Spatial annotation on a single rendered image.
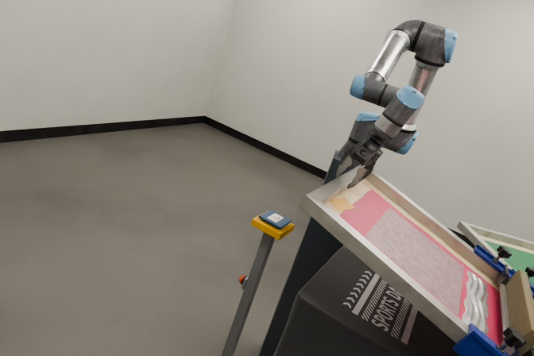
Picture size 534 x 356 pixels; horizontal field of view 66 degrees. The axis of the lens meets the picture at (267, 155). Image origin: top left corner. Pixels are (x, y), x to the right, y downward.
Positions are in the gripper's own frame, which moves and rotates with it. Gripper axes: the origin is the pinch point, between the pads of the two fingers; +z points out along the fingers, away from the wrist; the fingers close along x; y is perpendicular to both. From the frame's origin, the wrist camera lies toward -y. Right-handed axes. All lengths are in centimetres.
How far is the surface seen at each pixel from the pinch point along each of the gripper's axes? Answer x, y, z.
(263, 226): 14.1, 5.3, 36.1
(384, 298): -33.1, 1.6, 22.7
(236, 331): -2, 10, 86
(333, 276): -16.7, -2.1, 27.3
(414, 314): -42.7, 2.2, 20.1
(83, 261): 98, 33, 158
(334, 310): -23.0, -19.0, 25.5
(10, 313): 85, -20, 154
